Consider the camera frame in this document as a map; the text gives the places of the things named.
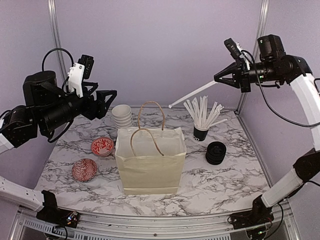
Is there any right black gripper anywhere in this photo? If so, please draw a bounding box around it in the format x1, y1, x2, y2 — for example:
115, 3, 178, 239
214, 57, 283, 93

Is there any single white straw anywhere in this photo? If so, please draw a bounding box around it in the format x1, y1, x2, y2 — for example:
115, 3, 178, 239
168, 80, 217, 109

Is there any brown paper takeout bag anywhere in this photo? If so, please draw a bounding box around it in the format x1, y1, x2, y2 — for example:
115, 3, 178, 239
114, 101, 188, 196

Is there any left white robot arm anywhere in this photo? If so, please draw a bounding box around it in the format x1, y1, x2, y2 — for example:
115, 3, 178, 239
0, 47, 117, 153

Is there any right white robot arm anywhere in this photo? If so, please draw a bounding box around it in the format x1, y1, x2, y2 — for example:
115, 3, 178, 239
213, 34, 320, 224

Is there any stack of white paper cups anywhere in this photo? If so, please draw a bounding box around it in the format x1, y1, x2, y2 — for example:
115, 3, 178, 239
111, 104, 133, 129

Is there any bundle of white wrapped straws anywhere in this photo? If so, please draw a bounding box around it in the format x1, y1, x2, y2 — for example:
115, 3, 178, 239
183, 96, 228, 131

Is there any red floral ceramic bowl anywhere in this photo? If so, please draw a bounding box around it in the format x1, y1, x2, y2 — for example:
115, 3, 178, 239
90, 137, 115, 157

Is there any black cup holding straws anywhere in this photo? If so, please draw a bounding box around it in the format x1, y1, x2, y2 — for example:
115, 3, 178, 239
193, 125, 209, 142

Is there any stack of black lids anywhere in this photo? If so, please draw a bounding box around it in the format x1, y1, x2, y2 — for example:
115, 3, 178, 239
205, 141, 227, 165

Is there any red geometric ceramic bowl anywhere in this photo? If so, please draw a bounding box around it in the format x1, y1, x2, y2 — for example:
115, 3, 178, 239
71, 158, 98, 182

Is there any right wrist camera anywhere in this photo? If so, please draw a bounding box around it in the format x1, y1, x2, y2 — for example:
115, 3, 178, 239
224, 38, 252, 70

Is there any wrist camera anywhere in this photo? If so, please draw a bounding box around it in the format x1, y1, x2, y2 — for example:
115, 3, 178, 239
224, 38, 252, 70
67, 54, 94, 98

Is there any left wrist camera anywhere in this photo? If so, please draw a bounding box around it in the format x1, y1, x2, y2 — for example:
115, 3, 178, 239
67, 54, 94, 98

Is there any left aluminium frame post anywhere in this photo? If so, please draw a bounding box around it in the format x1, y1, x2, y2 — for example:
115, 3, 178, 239
47, 0, 66, 78

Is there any aluminium frame post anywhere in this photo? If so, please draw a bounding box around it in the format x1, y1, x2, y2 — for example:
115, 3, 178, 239
47, 0, 66, 78
236, 0, 271, 113

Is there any right aluminium frame post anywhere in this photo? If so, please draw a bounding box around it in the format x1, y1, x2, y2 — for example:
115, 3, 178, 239
236, 0, 271, 113

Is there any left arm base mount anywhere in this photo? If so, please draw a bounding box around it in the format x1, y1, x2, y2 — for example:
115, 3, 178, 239
36, 190, 80, 228

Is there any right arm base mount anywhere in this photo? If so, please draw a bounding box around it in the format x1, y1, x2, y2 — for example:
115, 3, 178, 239
227, 195, 274, 230

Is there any front aluminium rail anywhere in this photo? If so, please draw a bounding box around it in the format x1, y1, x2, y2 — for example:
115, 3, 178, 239
7, 197, 305, 240

